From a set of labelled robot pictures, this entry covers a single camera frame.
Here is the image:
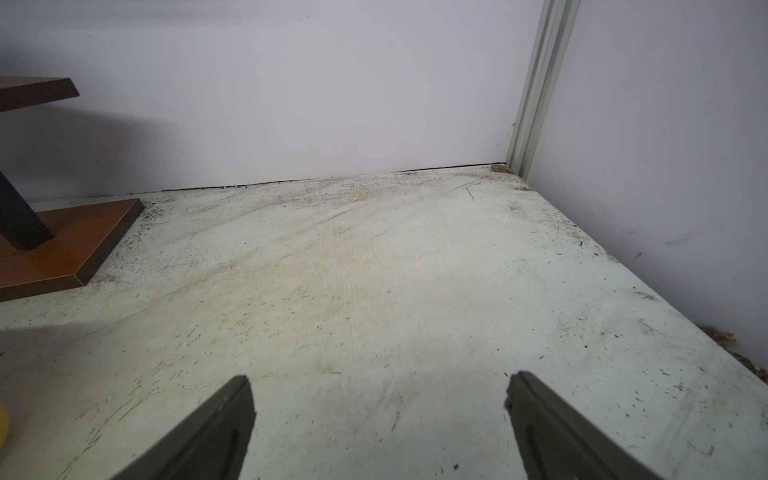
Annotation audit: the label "yellow plastic storage box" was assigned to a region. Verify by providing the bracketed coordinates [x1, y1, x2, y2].
[0, 403, 10, 451]

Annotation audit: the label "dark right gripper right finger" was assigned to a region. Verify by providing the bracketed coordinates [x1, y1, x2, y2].
[505, 371, 659, 480]

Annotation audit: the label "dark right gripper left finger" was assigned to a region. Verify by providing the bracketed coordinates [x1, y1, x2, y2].
[114, 375, 257, 480]

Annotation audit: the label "brown wooden tiered stand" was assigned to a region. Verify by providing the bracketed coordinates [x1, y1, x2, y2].
[0, 76, 145, 303]

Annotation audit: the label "aluminium frame profiles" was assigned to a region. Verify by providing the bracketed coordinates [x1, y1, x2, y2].
[506, 0, 581, 181]

